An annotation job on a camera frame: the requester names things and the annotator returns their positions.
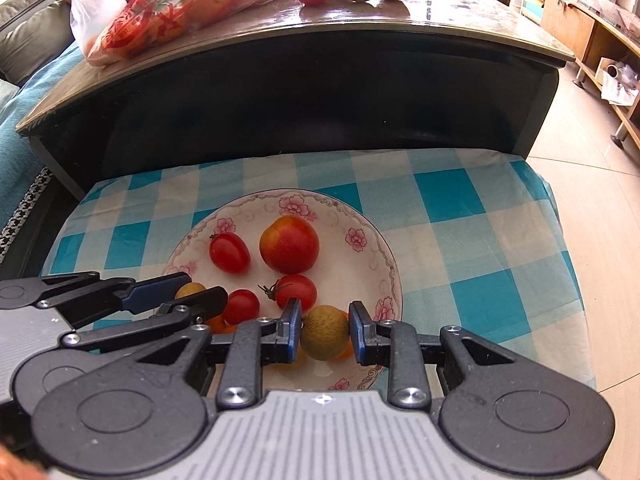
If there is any clear plastic bag with produce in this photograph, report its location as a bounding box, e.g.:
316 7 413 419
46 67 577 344
70 0 303 68

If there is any wooden TV stand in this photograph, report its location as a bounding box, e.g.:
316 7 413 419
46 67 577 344
540 0 640 151

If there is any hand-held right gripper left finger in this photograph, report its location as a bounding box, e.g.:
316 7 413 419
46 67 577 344
125 297 304 409

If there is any blue white checked tablecloth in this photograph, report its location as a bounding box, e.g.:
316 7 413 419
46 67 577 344
42 149 596 396

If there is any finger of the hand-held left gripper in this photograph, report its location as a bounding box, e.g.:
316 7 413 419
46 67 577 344
37 271 194 331
60 286 229 352

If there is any small red tomato with stem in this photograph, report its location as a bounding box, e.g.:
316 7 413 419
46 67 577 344
257 274 318 313

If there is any red apple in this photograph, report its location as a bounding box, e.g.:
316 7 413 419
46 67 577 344
259 216 320 273

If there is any white floral plate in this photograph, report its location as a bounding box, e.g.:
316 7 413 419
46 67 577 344
161 188 403 392

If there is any white paper bag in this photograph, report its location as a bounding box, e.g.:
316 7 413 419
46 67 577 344
597 57 640 106

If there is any grey leather sofa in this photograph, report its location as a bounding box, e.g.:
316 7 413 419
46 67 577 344
0 0 86 86

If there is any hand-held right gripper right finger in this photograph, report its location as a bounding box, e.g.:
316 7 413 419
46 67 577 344
348 301 552 410

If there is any dark coffee table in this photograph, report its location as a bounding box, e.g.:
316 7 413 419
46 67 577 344
15 0 576 201

